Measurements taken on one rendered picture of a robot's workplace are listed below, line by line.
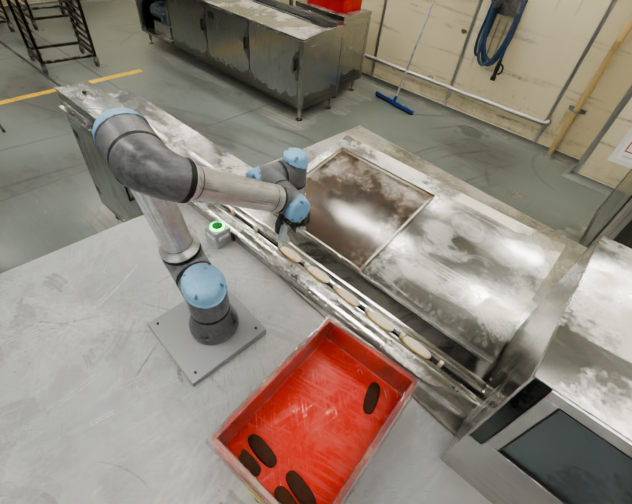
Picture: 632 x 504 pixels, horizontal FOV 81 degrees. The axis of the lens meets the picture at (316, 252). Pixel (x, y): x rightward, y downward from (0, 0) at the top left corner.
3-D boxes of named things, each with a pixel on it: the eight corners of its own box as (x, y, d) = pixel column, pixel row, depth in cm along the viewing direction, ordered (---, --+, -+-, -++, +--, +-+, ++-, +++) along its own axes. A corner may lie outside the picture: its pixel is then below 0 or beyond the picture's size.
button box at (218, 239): (206, 246, 148) (202, 225, 140) (221, 236, 152) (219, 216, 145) (219, 256, 145) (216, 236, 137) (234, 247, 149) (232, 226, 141)
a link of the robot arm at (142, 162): (137, 154, 62) (321, 197, 100) (118, 125, 68) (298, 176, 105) (118, 210, 67) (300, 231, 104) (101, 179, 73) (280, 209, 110)
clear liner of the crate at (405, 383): (207, 451, 93) (202, 438, 86) (325, 328, 121) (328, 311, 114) (309, 561, 80) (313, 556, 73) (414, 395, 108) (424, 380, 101)
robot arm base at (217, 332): (203, 354, 110) (197, 337, 102) (181, 319, 117) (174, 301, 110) (247, 327, 116) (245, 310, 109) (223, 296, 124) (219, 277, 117)
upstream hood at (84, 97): (60, 101, 207) (53, 85, 201) (92, 93, 217) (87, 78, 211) (194, 206, 155) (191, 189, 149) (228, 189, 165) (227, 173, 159)
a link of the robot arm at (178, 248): (184, 300, 110) (96, 145, 68) (166, 268, 118) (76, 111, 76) (220, 281, 115) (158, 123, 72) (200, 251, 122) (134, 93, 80)
